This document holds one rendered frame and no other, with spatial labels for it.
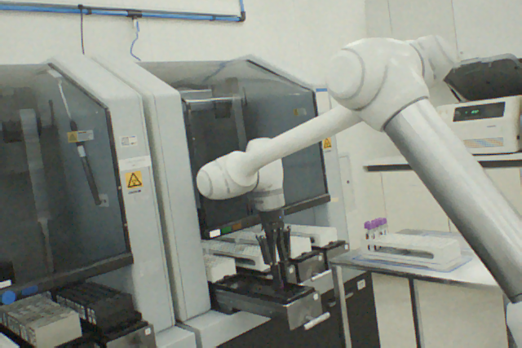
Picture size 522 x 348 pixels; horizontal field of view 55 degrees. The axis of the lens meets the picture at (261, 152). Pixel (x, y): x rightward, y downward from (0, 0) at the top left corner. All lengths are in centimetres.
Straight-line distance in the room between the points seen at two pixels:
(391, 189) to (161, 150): 268
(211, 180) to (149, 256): 33
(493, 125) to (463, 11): 89
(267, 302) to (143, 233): 41
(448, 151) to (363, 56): 23
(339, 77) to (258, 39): 245
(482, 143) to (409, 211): 76
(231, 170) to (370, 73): 54
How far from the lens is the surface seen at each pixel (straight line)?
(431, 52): 111
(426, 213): 387
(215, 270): 169
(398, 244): 162
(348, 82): 95
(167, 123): 156
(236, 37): 327
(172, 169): 155
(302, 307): 146
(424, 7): 409
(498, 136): 354
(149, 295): 155
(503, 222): 93
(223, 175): 134
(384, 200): 404
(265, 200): 148
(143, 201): 150
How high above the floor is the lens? 130
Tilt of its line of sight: 3 degrees down
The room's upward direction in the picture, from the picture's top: 8 degrees counter-clockwise
